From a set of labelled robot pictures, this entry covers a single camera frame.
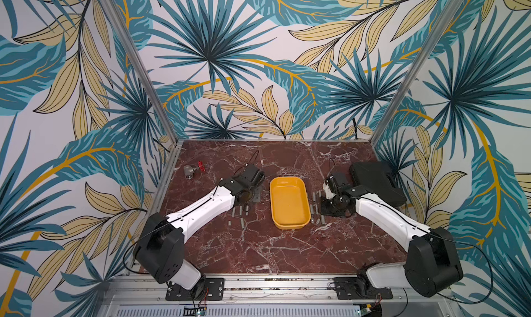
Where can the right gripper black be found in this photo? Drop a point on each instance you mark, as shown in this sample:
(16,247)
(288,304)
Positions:
(332,201)

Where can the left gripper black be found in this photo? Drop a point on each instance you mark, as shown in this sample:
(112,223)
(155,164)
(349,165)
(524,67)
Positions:
(257,198)

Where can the yellow plastic storage tray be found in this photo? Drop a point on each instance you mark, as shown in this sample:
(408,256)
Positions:
(289,203)

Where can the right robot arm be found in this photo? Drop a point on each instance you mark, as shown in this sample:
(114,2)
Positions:
(432,263)

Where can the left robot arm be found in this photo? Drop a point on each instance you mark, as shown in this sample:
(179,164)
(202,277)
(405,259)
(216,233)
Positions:
(160,249)

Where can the black plastic tool case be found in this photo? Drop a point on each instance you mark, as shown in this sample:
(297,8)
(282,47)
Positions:
(376,177)

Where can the metal valve red handle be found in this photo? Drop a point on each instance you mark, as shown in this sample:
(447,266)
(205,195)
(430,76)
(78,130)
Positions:
(190,170)

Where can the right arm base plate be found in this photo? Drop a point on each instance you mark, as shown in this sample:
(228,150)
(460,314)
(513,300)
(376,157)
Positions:
(355,288)

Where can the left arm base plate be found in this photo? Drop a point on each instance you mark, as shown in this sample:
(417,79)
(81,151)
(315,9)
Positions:
(210,289)

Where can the aluminium front rail frame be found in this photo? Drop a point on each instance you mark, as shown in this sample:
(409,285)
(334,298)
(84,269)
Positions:
(264,295)

